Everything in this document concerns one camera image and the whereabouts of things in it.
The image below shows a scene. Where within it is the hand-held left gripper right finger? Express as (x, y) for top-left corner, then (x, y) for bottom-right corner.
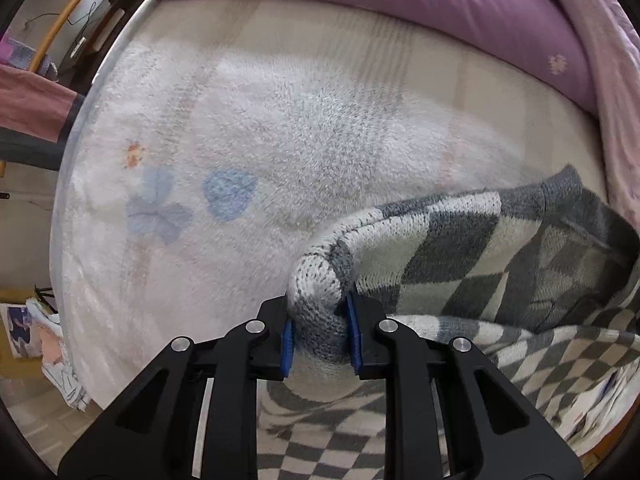
(345, 294), (586, 480)

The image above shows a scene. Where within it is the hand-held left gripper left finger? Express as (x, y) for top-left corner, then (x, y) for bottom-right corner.
(57, 296), (296, 480)

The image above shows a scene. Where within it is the grey white checkered cardigan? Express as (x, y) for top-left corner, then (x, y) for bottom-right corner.
(257, 164), (640, 480)

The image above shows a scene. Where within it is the pile of cloths on floor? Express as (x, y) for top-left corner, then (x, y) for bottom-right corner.
(0, 285), (93, 411)

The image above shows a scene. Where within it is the white fleece bed sheet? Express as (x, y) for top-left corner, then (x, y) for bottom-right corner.
(50, 0), (608, 411)

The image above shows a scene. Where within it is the purple floral quilt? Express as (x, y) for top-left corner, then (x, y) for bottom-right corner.
(145, 0), (640, 221)

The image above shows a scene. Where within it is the dusty pink grey towel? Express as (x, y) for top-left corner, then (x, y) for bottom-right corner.
(0, 62), (87, 171)

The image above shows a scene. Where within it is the bright pink patterned towel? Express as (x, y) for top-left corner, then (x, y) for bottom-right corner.
(0, 35), (58, 78)

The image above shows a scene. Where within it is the wooden drying rack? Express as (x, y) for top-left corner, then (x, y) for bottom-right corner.
(0, 0), (98, 176)

